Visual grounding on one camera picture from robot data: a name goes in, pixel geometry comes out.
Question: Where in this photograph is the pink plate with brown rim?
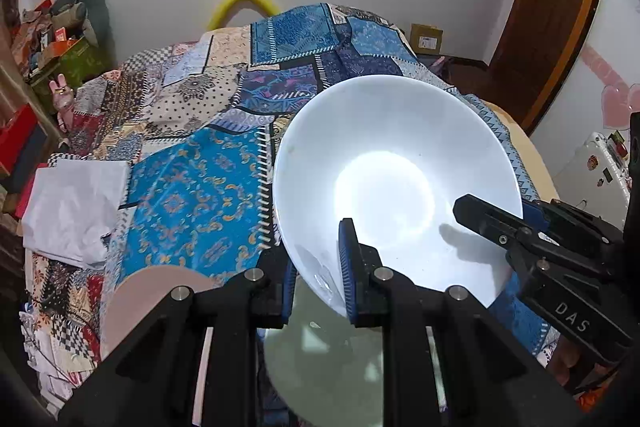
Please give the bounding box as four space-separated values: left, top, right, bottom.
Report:
101 265 215 426

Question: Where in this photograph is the white bowl with dots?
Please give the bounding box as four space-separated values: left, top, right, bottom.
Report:
272 75 522 313

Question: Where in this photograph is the mint green plate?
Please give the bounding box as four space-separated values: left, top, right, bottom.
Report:
261 278 446 427

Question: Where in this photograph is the person's right hand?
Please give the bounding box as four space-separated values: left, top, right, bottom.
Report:
547 336 599 391

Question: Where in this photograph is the papers pile on floor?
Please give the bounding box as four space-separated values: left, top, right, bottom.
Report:
18 310 96 410

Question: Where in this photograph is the white suitcase with stickers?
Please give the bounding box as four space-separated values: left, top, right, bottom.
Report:
553 132 630 230

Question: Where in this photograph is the folded white cloth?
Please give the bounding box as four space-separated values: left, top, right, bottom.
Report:
21 159 130 268

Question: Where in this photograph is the cardboard box on floor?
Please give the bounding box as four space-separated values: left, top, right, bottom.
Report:
409 24 444 55

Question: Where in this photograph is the patchwork patterned bed cover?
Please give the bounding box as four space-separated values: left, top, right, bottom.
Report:
19 1 561 408

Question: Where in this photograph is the brown wooden door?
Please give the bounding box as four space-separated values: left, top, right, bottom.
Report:
489 0 599 133

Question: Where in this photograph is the red and blue box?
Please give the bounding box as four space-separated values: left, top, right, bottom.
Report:
0 104 47 194

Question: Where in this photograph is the pink bunny toy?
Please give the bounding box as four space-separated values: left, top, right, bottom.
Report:
49 74 75 133

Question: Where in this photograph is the green box with clutter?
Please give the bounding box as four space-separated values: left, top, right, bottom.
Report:
11 0 115 92

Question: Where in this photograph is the dark green cushion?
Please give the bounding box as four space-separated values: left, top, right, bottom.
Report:
50 0 115 55

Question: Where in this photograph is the pink bow wall sticker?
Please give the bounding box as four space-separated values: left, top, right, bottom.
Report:
580 44 639 130

